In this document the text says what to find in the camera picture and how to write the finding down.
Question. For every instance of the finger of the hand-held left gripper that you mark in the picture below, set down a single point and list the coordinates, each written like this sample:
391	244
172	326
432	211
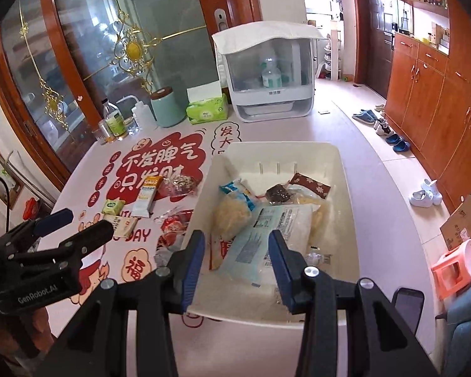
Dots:
55	218
84	241

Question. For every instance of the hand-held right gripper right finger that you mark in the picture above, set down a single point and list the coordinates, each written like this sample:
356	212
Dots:
280	279

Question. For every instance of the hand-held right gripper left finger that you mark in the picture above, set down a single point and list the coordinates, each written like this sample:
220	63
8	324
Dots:
191	275

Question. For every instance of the beige cracker packet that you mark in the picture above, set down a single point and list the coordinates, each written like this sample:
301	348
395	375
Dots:
121	224

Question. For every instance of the small green snack packet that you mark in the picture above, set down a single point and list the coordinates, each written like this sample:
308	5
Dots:
114	207

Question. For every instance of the red white bun packet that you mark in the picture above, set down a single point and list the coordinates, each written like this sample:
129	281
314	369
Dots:
174	226

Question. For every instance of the puffed rice snack packet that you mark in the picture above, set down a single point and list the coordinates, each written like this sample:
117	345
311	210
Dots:
229	214
320	214

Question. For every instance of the white orange snack stick packet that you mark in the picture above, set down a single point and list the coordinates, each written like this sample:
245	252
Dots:
147	196

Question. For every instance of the dark chocolate snack packet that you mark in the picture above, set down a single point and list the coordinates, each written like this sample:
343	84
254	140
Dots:
278	194

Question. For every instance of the clear nut candy packet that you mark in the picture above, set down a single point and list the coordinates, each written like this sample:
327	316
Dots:
180	184

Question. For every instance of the small blue white packet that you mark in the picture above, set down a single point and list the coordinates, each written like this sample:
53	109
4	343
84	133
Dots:
235	190

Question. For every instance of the dark red floral packet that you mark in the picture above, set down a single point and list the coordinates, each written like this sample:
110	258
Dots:
310	184

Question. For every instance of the white plastic bin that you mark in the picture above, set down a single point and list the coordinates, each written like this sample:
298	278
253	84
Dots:
243	157

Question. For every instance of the small tin can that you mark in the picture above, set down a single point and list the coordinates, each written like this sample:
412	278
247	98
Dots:
104	133

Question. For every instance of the pink printed tablecloth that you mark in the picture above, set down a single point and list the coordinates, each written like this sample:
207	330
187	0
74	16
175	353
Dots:
141	157

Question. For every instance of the glass bottle green label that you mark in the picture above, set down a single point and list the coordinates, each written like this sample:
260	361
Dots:
114	121

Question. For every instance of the small glass jar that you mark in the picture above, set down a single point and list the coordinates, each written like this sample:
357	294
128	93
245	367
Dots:
131	127

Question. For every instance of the black smartphone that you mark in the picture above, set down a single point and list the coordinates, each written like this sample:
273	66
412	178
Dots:
408	308

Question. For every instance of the glass sliding door gold ornament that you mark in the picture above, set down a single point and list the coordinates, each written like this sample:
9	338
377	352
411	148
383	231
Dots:
172	4
31	86

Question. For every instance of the white plastic bottle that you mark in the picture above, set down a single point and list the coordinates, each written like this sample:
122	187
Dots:
142	116

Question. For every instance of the teal canister brown lid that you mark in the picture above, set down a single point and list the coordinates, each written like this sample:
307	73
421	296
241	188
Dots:
168	108

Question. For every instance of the small white shoe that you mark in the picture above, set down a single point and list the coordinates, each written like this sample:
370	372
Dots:
432	188
420	198

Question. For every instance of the green tissue box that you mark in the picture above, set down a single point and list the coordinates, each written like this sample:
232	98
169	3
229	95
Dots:
206	112

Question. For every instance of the pink plastic stool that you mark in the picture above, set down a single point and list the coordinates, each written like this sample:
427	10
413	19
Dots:
455	267

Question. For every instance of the grey slipper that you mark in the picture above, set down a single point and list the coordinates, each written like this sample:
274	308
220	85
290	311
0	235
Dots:
360	118
372	114

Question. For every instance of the blue slipper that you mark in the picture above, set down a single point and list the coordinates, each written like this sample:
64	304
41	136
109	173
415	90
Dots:
401	146
393	139

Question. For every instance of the white sneaker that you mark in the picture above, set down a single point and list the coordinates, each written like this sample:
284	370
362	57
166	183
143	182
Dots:
384	130
380	123

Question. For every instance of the white countertop cup cabinet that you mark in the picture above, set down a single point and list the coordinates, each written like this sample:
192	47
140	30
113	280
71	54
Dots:
271	98

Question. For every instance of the cardboard box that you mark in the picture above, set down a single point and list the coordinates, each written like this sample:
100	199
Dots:
461	224

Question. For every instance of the blue cloth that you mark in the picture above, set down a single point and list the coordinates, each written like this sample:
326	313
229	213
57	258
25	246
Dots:
467	322

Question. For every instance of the shoe rack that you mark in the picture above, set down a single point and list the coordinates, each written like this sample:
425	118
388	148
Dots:
331	55

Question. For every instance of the white cloth cover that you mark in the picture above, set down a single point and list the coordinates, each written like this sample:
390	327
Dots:
259	33

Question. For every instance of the dark wooden entry door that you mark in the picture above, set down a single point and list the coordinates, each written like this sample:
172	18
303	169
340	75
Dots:
376	47

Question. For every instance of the wooden wall cabinet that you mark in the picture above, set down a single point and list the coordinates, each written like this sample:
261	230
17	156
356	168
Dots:
435	86

